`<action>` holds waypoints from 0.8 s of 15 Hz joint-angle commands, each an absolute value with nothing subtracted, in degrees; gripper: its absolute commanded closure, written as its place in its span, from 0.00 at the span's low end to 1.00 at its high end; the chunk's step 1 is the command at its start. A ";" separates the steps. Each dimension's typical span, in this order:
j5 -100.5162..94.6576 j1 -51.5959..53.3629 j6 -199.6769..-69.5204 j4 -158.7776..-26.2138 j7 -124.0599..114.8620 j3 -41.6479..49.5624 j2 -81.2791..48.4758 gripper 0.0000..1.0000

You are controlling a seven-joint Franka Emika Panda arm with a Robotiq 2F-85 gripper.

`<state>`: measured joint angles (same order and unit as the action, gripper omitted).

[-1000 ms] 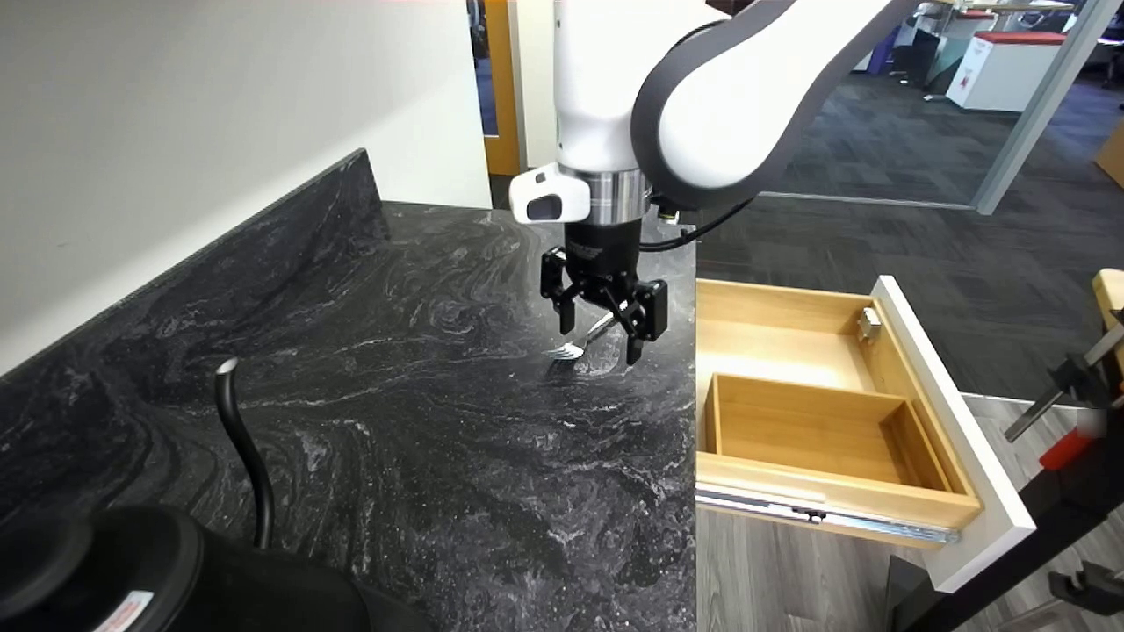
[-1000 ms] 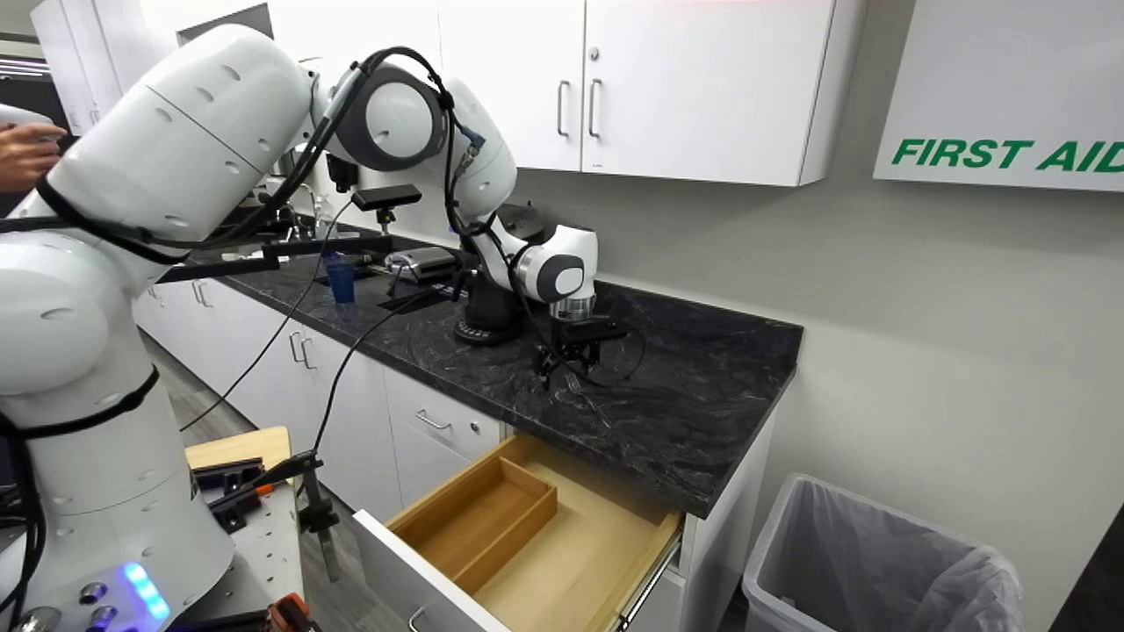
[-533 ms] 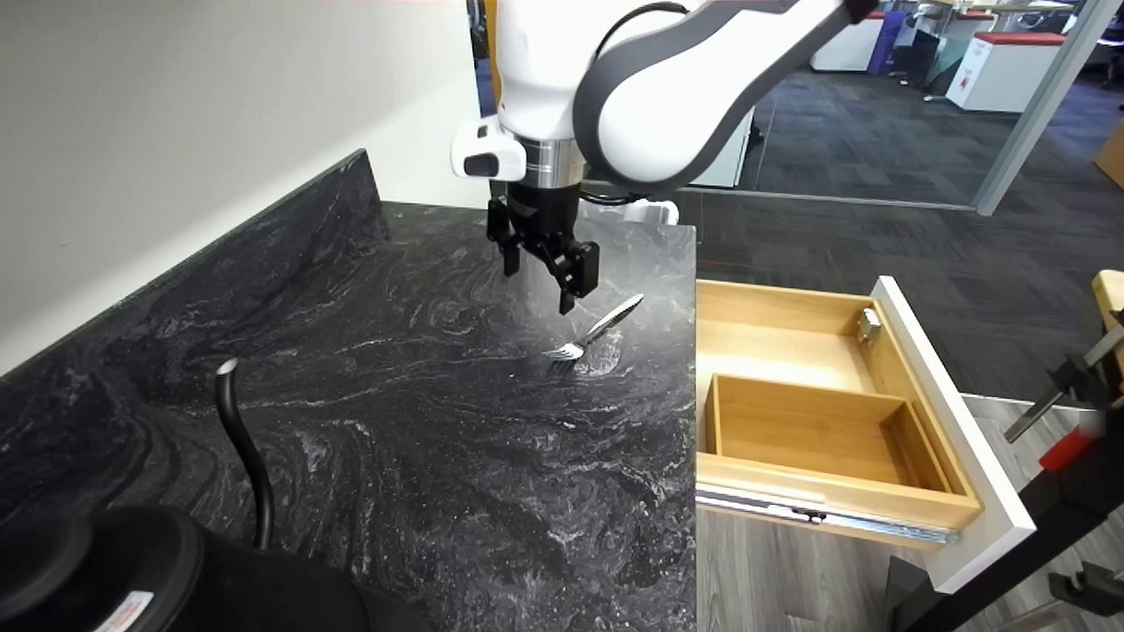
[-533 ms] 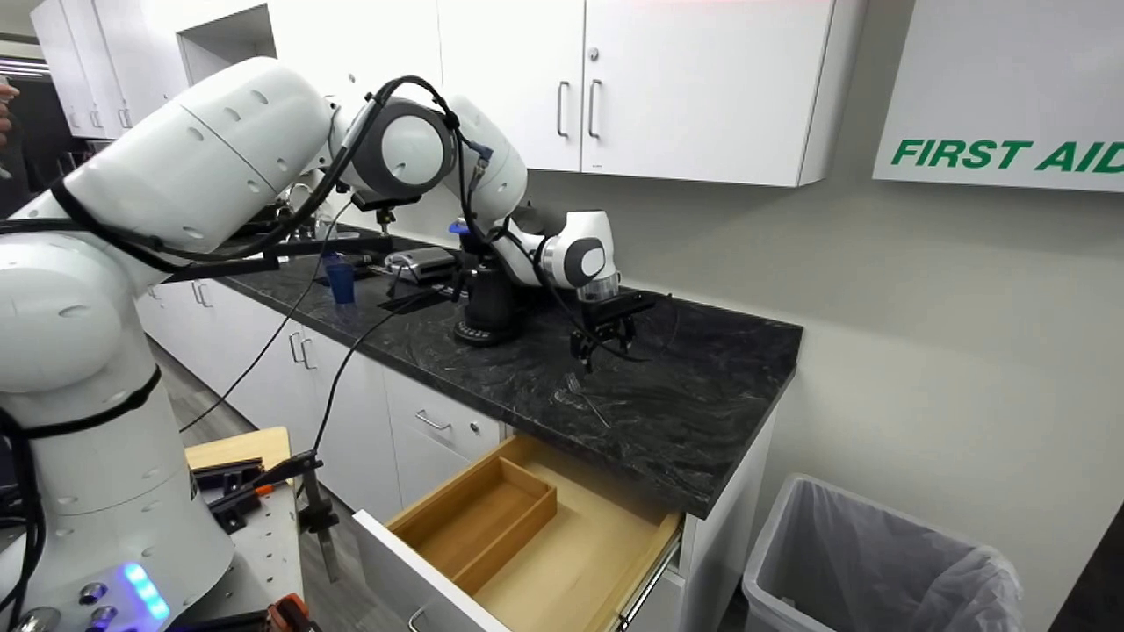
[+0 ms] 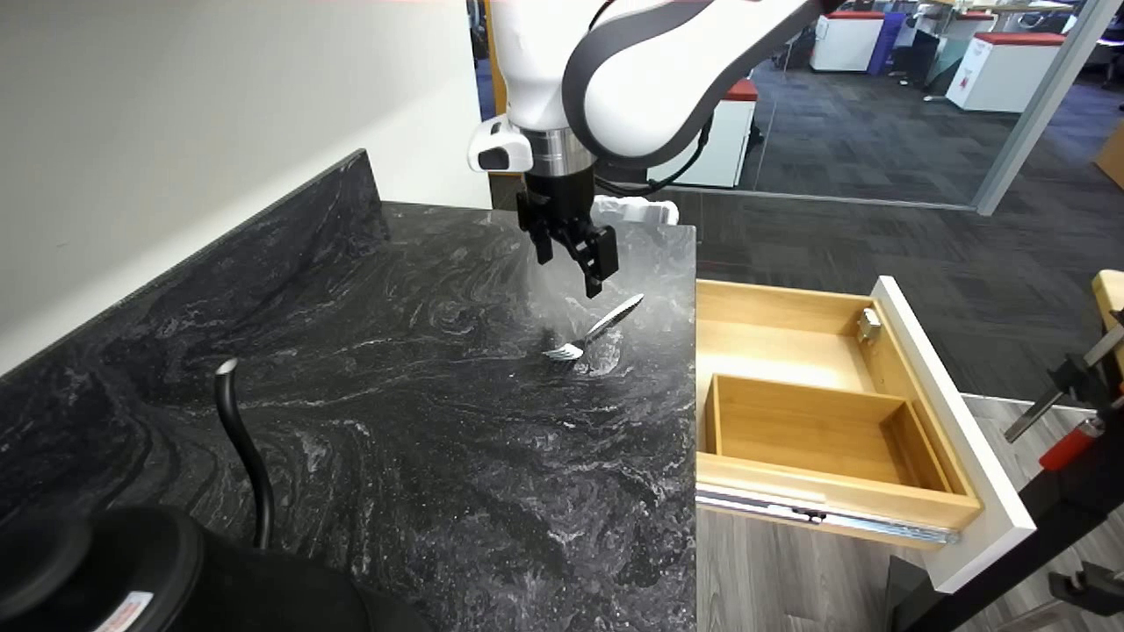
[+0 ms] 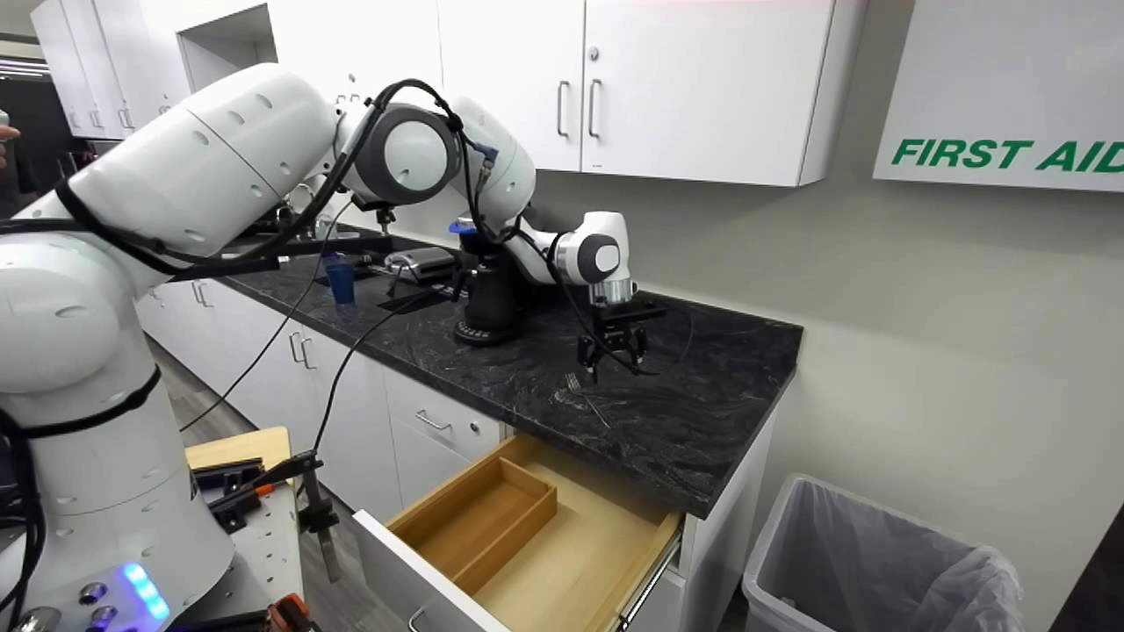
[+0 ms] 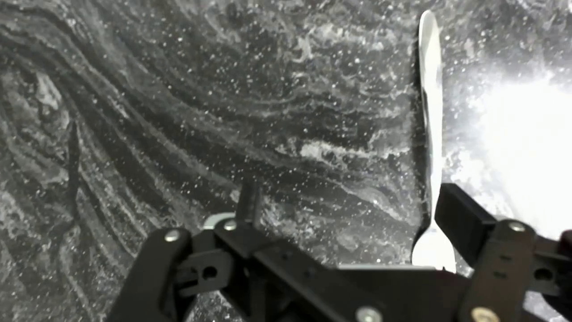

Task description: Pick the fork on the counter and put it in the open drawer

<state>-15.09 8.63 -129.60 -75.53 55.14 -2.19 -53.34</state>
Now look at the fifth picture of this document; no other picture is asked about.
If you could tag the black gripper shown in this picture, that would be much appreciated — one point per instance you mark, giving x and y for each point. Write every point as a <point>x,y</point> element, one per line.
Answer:
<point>561,196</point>

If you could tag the silver metal fork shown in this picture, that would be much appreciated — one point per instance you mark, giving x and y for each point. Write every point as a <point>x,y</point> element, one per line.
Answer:
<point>609,318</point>

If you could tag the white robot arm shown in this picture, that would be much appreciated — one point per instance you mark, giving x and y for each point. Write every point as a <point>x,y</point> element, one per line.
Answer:
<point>656,80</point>

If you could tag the wooden drawer with white front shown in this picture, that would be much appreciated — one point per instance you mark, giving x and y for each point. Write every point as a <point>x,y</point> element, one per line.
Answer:
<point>773,334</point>

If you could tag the grey trash bin clear bag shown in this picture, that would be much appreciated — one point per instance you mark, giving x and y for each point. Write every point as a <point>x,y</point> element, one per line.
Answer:
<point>638,213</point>

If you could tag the white cabinet with red top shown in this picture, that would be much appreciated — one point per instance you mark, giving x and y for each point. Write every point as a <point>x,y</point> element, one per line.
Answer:
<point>1002,74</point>
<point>844,44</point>
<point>724,142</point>

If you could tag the wooden organizer tray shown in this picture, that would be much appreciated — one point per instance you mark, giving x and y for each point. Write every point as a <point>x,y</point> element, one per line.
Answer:
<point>809,433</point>

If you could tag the black and orange bar clamp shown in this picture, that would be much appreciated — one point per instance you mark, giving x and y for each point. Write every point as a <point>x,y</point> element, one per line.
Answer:
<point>1077,389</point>

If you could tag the black round countertop appliance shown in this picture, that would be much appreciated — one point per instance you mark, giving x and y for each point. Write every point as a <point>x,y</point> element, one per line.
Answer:
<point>141,562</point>

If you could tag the light wooden block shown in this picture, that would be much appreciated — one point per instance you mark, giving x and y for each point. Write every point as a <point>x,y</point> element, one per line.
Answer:
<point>1111,318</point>

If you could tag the small metal drawer bracket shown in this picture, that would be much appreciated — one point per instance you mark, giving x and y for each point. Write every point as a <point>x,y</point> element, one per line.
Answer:
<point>870,325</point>

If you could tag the grey metal partition post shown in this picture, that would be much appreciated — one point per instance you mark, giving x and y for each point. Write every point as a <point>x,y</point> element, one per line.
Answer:
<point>1030,115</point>

